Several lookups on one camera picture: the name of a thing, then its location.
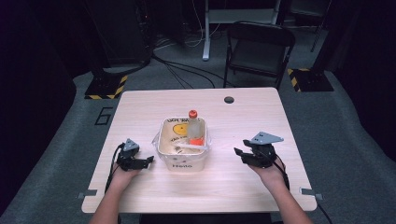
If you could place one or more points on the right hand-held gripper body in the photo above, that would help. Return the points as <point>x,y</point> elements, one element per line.
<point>261,155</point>

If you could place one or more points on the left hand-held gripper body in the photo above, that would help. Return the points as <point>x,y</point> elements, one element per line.
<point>127,155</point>

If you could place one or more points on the white plastic bin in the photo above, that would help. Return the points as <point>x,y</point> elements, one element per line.
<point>182,158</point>

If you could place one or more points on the clear bottle with orange cap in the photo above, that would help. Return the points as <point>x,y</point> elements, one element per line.
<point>195,130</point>

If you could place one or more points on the person's left hand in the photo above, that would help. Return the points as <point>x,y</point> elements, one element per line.
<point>123,177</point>

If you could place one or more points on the person's right hand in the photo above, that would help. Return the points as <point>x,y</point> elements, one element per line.
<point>272,175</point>

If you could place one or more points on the black folding chair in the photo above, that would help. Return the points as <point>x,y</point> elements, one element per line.
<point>260,49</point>

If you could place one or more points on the black equipment cabinet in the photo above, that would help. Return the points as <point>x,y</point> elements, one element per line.
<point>121,31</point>

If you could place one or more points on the grey metal table bracket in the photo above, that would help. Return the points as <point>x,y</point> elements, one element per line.
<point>311,193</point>
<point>87,193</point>

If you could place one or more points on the black yellow striped base plate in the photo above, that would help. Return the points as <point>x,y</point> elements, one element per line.
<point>311,80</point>
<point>106,87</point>

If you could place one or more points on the white desk frame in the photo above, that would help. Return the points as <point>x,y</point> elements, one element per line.
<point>224,15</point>

